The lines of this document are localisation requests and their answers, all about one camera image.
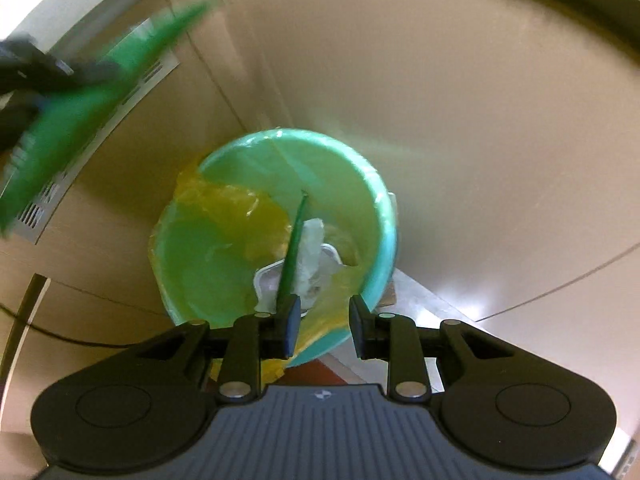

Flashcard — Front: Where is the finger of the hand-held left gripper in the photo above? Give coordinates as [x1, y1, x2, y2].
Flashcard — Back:
[0, 102, 49, 156]
[0, 35, 121, 97]

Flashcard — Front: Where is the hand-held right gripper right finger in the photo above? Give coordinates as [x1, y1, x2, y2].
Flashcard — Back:
[348, 293, 511, 402]

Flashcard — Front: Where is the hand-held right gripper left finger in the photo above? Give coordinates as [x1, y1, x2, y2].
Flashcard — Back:
[135, 293, 303, 402]

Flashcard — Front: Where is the red and white food tray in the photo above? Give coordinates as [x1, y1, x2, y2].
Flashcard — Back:
[253, 243, 347, 317]

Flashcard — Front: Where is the green snack packet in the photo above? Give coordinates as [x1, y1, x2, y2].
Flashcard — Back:
[276, 189, 310, 314]
[0, 0, 229, 239]

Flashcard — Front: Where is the yellow bin liner bag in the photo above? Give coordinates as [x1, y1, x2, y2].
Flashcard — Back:
[149, 157, 367, 387]

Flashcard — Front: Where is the green trash bin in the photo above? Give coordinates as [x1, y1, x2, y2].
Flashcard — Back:
[149, 128, 400, 367]

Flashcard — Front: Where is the silver cabinet vent grille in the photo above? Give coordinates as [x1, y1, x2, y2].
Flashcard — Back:
[0, 15, 181, 247]

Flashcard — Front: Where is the black cable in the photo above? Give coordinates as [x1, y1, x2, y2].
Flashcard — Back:
[0, 302, 137, 349]

